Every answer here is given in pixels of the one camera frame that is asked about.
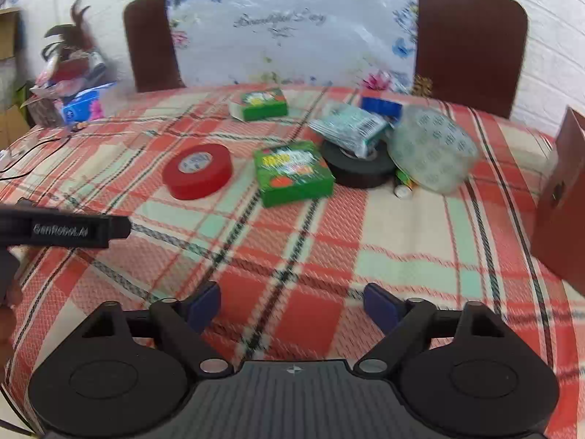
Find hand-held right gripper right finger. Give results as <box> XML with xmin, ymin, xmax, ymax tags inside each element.
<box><xmin>352</xmin><ymin>282</ymin><xmax>501</xmax><ymax>378</ymax></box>

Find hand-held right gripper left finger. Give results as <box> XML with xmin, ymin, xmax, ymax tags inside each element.
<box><xmin>82</xmin><ymin>281</ymin><xmax>231</xmax><ymax>378</ymax></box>

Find small green tube white cap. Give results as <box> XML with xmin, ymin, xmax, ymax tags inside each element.
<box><xmin>394</xmin><ymin>169</ymin><xmax>416</xmax><ymax>199</ymax></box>

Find red tape roll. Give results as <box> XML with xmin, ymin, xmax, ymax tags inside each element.
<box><xmin>162</xmin><ymin>143</ymin><xmax>234</xmax><ymax>200</ymax></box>

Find black tape roll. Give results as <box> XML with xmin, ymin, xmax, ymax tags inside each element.
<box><xmin>320</xmin><ymin>139</ymin><xmax>398</xmax><ymax>189</ymax></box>

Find large green printed box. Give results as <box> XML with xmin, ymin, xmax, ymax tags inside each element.
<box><xmin>253</xmin><ymin>141</ymin><xmax>336</xmax><ymax>208</ymax></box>

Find clear patterned tape roll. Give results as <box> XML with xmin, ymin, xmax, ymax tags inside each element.
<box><xmin>388</xmin><ymin>104</ymin><xmax>480</xmax><ymax>193</ymax></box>

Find teal plastic packet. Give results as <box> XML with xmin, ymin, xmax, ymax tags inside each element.
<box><xmin>308</xmin><ymin>103</ymin><xmax>389</xmax><ymax>158</ymax></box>

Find clear jar with blue lid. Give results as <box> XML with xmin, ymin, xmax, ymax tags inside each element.
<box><xmin>360</xmin><ymin>94</ymin><xmax>404</xmax><ymax>124</ymax></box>

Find brown cardboard box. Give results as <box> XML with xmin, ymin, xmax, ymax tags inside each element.
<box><xmin>530</xmin><ymin>106</ymin><xmax>585</xmax><ymax>296</ymax></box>

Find small green printed box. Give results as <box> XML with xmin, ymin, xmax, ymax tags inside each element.
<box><xmin>229</xmin><ymin>88</ymin><xmax>288</xmax><ymax>122</ymax></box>

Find person's left hand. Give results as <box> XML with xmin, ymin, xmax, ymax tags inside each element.
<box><xmin>0</xmin><ymin>288</ymin><xmax>23</xmax><ymax>367</ymax></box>

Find red plaid tablecloth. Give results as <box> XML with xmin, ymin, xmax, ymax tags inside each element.
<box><xmin>0</xmin><ymin>83</ymin><xmax>585</xmax><ymax>439</ymax></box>

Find blue pink tissue pack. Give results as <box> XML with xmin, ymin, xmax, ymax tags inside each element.
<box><xmin>59</xmin><ymin>83</ymin><xmax>117</xmax><ymax>124</ymax></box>

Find potted plant with red leaves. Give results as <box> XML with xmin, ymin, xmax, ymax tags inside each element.
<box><xmin>30</xmin><ymin>0</ymin><xmax>108</xmax><ymax>101</ymax></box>

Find brown wooden chair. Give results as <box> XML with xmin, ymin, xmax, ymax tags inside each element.
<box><xmin>414</xmin><ymin>0</ymin><xmax>528</xmax><ymax>120</ymax></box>
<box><xmin>123</xmin><ymin>0</ymin><xmax>186</xmax><ymax>93</ymax></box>

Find tan cardboard carton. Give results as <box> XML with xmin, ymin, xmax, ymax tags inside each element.
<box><xmin>0</xmin><ymin>9</ymin><xmax>29</xmax><ymax>147</ymax></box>

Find floral printed plastic bag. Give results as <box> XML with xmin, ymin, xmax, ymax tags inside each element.
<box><xmin>165</xmin><ymin>0</ymin><xmax>420</xmax><ymax>92</ymax></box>

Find black cable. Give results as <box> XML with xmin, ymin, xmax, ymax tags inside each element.
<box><xmin>0</xmin><ymin>132</ymin><xmax>70</xmax><ymax>179</ymax></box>

